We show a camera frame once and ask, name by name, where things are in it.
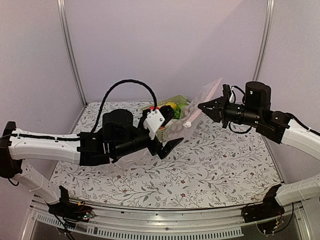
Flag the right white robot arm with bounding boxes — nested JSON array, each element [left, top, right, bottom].
[[198, 81, 320, 223]]

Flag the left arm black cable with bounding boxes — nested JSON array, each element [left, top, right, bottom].
[[91, 79, 161, 136]]

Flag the floral table mat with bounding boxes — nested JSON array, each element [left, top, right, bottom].
[[50, 117, 282, 209]]

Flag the right aluminium frame post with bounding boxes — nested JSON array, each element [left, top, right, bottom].
[[252, 0, 275, 82]]

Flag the pink zip top bag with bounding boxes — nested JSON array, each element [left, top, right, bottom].
[[157, 78, 222, 142]]

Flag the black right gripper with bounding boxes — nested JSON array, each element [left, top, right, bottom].
[[197, 92, 261, 129]]

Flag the clear plastic bag with label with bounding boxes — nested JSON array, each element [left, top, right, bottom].
[[103, 148, 154, 176]]

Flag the left aluminium frame post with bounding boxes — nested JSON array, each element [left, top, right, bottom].
[[56, 0, 88, 107]]

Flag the aluminium frame post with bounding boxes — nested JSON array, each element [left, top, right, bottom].
[[56, 0, 88, 107], [252, 0, 275, 82]]

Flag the red toy apple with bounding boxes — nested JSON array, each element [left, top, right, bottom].
[[148, 106, 160, 111]]

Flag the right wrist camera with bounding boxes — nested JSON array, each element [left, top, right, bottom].
[[222, 84, 236, 103]]

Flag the green toy grapes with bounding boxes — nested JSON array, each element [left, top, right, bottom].
[[173, 104, 185, 120]]

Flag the yellow toy lemon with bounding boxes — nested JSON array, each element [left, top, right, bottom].
[[166, 102, 177, 110]]

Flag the aluminium front rail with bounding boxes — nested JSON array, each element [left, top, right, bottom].
[[21, 197, 315, 240]]

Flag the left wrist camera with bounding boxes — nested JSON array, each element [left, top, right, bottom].
[[143, 109, 165, 140]]

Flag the beige plastic basket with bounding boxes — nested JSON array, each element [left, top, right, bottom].
[[156, 95, 195, 142]]

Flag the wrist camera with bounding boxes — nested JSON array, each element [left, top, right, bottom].
[[222, 84, 236, 103], [143, 109, 165, 140]]

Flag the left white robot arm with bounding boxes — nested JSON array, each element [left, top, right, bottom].
[[0, 106, 182, 223]]

